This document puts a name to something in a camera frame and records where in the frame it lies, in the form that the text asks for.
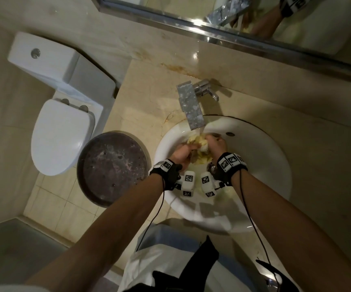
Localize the black cable clip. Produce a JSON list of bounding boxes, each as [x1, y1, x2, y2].
[[255, 259, 299, 292]]

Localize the thin black cable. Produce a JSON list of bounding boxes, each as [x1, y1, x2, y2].
[[135, 177, 166, 253], [239, 170, 281, 291]]

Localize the white toilet tank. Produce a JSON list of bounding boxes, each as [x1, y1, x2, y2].
[[7, 31, 117, 108]]

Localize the chrome square faucet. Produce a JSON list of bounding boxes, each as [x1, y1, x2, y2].
[[176, 78, 220, 131]]

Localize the black left wrist band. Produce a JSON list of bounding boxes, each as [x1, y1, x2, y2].
[[149, 159, 183, 191]]

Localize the thin black left cable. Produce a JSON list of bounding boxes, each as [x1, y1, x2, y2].
[[135, 177, 166, 253]]

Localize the black chest strap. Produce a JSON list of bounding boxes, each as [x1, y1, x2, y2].
[[127, 235, 220, 292]]

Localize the white round sink basin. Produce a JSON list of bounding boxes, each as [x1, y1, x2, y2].
[[153, 115, 292, 235]]

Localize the person's right forearm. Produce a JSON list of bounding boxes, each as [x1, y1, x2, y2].
[[231, 170, 351, 292]]

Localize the person's white shirt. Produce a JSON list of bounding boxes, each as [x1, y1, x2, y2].
[[118, 223, 256, 292]]

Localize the round dark metal basin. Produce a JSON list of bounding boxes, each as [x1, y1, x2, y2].
[[76, 132, 152, 208]]

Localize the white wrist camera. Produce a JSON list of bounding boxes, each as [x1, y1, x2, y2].
[[179, 171, 196, 198], [200, 172, 217, 198]]

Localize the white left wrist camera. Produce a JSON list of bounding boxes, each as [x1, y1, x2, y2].
[[179, 171, 196, 198]]

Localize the wall mirror with metal frame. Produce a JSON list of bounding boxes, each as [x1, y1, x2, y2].
[[90, 0, 351, 83]]

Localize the person's left forearm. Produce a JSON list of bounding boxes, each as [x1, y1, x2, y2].
[[25, 173, 165, 292]]

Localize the black wrist band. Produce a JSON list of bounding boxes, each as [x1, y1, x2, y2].
[[212, 152, 249, 187], [149, 159, 183, 191]]

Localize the yellow wet cloth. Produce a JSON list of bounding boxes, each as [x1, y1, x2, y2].
[[187, 134, 214, 164]]

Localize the white toilet lid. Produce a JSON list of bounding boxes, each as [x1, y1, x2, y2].
[[31, 98, 96, 177]]

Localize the black right wrist band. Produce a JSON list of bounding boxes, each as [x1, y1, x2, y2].
[[212, 152, 249, 187]]

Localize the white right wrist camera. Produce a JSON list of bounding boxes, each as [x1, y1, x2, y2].
[[200, 172, 217, 198]]

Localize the person's right hand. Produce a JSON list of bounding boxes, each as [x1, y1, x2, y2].
[[204, 134, 229, 164]]

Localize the thin black right cable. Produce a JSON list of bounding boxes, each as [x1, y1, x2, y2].
[[239, 170, 281, 291]]

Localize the person's left hand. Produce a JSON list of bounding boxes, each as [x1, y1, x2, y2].
[[169, 143, 200, 171]]

